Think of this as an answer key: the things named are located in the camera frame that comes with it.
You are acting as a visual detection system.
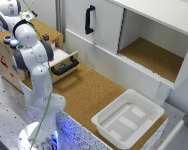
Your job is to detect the red button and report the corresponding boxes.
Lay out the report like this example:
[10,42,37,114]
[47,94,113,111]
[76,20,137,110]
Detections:
[3,35,13,45]

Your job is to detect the green cable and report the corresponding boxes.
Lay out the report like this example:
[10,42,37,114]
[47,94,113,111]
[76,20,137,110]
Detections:
[21,0,54,150]

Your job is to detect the white plastic box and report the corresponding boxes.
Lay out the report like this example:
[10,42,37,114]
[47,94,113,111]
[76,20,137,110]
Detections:
[90,88,166,150]

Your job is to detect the purple block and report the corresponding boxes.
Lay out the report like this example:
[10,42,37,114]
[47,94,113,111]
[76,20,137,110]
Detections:
[42,33,50,41]

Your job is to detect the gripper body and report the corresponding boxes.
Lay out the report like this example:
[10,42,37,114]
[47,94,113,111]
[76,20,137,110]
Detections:
[20,10,38,22]

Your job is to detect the white sliding door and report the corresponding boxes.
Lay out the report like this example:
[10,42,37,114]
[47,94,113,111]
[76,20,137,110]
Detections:
[65,0,125,56]

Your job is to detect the green button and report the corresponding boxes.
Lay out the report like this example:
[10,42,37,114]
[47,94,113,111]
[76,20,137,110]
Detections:
[15,43,26,52]

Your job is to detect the wooden drawer box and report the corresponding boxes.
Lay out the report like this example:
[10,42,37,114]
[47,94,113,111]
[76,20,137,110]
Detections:
[0,17,65,93]

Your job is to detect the black door handle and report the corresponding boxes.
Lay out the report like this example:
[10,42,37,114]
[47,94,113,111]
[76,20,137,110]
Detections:
[84,4,96,36]

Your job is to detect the blue button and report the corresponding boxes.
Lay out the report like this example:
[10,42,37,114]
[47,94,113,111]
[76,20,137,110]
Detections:
[9,38,20,48]

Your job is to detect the white cabinet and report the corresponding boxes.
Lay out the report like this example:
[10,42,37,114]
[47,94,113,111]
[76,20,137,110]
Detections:
[62,0,188,108]

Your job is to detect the wooden drawer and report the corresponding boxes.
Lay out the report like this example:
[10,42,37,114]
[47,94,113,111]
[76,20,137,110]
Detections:
[47,47,81,84]

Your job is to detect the black drawer handle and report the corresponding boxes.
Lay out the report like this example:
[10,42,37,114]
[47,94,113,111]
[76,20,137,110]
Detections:
[50,55,80,77]

